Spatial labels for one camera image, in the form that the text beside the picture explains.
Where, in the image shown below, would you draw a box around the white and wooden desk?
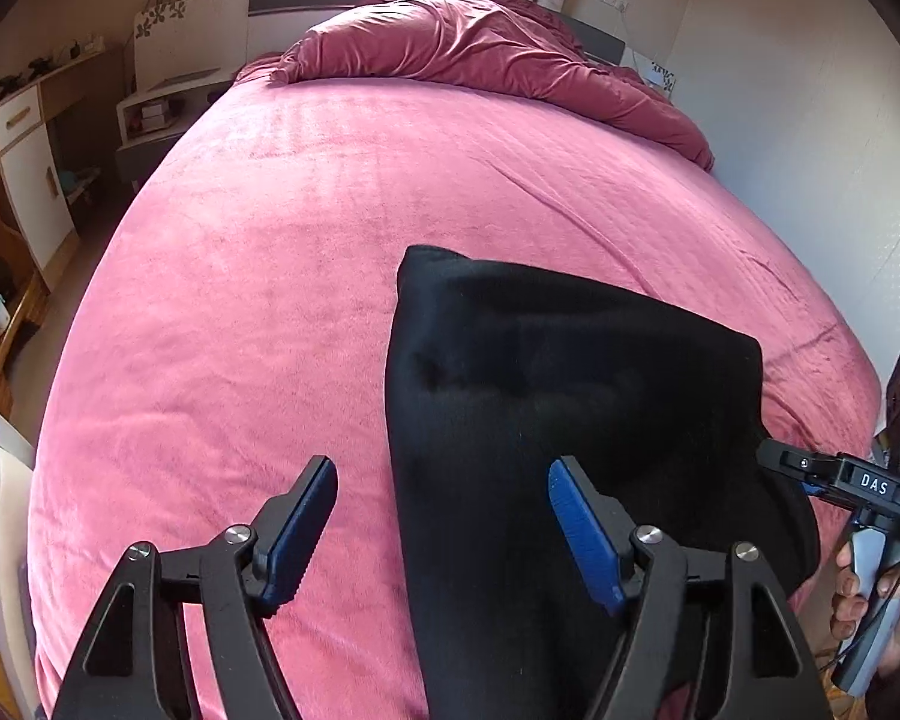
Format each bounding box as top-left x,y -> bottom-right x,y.
0,45 -> 132,293

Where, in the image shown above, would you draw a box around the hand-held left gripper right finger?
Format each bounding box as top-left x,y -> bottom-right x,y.
547,454 -> 833,720

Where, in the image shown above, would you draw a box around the white floral headboard panel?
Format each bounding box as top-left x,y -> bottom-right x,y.
133,0 -> 252,98
622,45 -> 680,98

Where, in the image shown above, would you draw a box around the dark pink duvet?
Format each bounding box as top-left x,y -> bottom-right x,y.
232,0 -> 716,172

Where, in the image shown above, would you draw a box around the black pants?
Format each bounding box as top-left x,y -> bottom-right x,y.
384,244 -> 822,720

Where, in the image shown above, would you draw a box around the pink bed sheet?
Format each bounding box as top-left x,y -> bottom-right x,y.
26,75 -> 882,720

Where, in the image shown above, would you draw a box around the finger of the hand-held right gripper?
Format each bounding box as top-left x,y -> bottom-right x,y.
756,439 -> 841,497

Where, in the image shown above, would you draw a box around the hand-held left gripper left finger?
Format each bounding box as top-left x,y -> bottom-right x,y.
51,454 -> 340,720

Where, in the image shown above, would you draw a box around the white and grey nightstand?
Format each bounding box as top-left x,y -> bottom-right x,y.
115,67 -> 233,192

